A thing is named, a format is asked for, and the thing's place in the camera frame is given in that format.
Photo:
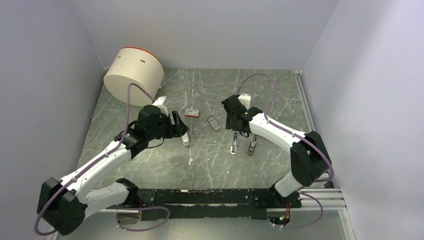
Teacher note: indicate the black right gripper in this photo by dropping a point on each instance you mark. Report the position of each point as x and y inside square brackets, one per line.
[229, 124]

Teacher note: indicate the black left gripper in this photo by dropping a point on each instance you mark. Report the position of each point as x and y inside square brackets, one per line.
[176, 131]

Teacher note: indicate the long white stapler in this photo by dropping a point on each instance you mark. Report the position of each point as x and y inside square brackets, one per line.
[185, 139]

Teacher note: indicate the red white staple box sleeve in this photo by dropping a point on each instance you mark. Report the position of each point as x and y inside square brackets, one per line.
[193, 113]

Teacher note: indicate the cardboard tray with staples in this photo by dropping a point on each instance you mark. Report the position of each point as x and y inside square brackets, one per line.
[213, 123]

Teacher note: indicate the beige brown small stapler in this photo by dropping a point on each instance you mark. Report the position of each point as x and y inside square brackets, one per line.
[252, 145]

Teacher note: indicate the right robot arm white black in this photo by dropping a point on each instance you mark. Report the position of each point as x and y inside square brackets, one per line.
[309, 158]

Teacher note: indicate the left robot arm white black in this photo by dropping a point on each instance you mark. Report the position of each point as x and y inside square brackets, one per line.
[65, 203]

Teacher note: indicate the cream cylindrical drum orange rim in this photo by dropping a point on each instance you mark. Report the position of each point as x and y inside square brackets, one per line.
[134, 65]

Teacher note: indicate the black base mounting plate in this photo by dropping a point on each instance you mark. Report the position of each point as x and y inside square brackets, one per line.
[250, 203]

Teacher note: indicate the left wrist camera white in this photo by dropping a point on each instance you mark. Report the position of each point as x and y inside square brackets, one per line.
[162, 103]

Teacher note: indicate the aluminium rail frame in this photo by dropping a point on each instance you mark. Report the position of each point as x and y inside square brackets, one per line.
[65, 203]

